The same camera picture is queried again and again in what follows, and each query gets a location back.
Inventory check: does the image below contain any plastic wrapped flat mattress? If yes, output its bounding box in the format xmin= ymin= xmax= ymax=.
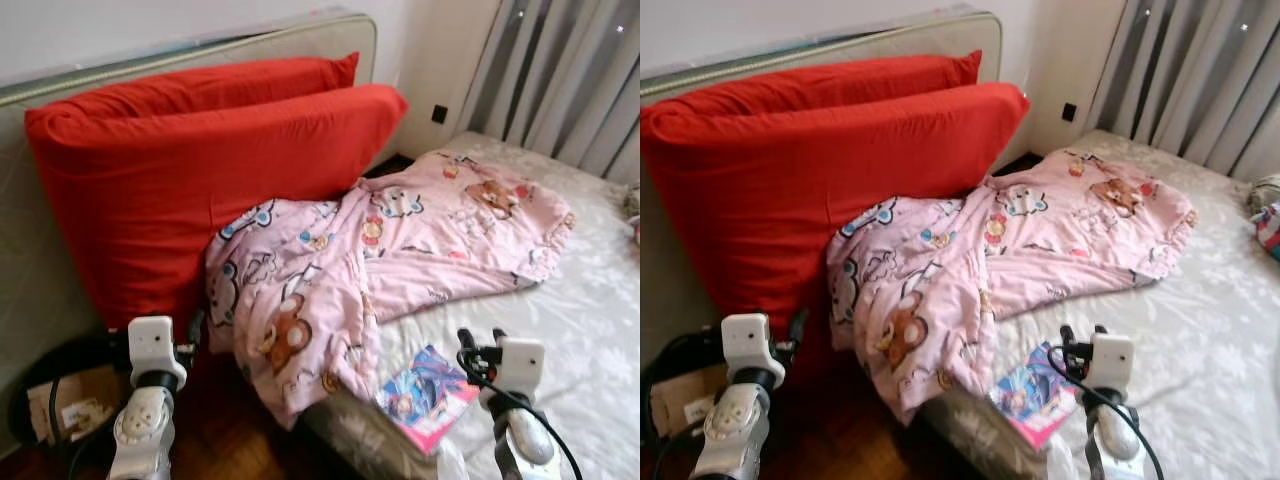
xmin=0 ymin=8 xmax=366 ymax=101
xmin=640 ymin=6 xmax=991 ymax=99

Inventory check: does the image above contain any large red pillow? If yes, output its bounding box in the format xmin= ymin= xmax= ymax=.
xmin=640 ymin=50 xmax=983 ymax=111
xmin=25 ymin=83 xmax=409 ymax=346
xmin=60 ymin=52 xmax=361 ymax=116
xmin=640 ymin=82 xmax=1031 ymax=346

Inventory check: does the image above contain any black round waste bin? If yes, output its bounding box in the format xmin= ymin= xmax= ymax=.
xmin=640 ymin=335 xmax=731 ymax=451
xmin=8 ymin=335 xmax=131 ymax=451

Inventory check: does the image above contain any colourful picture book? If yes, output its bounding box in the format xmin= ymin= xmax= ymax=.
xmin=376 ymin=345 xmax=481 ymax=456
xmin=988 ymin=342 xmax=1081 ymax=451

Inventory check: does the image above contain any grey curtain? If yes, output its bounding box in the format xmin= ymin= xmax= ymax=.
xmin=1085 ymin=0 xmax=1280 ymax=183
xmin=455 ymin=0 xmax=641 ymax=186

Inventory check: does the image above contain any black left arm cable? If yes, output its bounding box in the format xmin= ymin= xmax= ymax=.
xmin=45 ymin=340 xmax=126 ymax=480
xmin=648 ymin=345 xmax=721 ymax=480

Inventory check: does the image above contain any pink cartoon print blanket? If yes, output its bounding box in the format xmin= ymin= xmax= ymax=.
xmin=826 ymin=150 xmax=1198 ymax=426
xmin=205 ymin=150 xmax=576 ymax=431

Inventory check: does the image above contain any bed with beige floral sheet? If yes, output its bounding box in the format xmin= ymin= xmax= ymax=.
xmin=300 ymin=130 xmax=641 ymax=480
xmin=920 ymin=128 xmax=1280 ymax=480

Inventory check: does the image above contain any shield print bolster pillow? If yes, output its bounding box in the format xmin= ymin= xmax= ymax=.
xmin=1255 ymin=200 xmax=1280 ymax=263

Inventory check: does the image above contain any brown cardboard box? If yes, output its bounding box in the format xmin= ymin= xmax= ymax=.
xmin=650 ymin=365 xmax=731 ymax=436
xmin=27 ymin=365 xmax=126 ymax=441

